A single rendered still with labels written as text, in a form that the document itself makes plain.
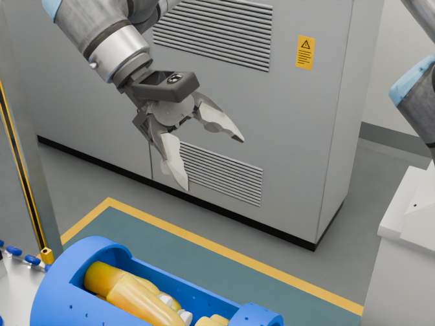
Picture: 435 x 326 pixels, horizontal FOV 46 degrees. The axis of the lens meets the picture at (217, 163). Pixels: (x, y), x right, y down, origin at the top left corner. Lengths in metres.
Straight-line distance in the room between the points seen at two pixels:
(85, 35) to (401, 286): 1.15
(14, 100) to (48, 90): 1.87
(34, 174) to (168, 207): 1.52
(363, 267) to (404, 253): 1.38
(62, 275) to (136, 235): 1.86
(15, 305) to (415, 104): 1.16
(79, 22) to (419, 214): 0.94
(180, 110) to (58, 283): 0.52
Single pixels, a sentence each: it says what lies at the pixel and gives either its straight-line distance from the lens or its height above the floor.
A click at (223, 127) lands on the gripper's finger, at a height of 1.62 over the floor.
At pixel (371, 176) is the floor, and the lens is 3.51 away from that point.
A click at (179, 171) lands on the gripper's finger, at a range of 0.76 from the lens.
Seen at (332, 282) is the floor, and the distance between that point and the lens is 2.77.
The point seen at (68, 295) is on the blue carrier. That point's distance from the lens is 1.12.
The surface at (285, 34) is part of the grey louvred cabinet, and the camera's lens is 2.27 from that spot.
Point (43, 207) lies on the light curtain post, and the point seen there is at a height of 0.92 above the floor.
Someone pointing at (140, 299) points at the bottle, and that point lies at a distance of 1.12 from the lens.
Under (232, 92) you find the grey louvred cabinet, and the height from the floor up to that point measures 0.86.
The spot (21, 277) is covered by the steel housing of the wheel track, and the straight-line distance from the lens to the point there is 1.59.
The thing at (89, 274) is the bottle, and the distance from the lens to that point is 1.25.
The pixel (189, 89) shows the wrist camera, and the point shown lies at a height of 1.71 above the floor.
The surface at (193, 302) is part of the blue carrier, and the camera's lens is 1.26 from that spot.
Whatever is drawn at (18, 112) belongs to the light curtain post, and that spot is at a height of 1.28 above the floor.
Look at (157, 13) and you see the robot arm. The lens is 1.02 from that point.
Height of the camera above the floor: 2.04
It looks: 36 degrees down
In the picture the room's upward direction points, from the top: straight up
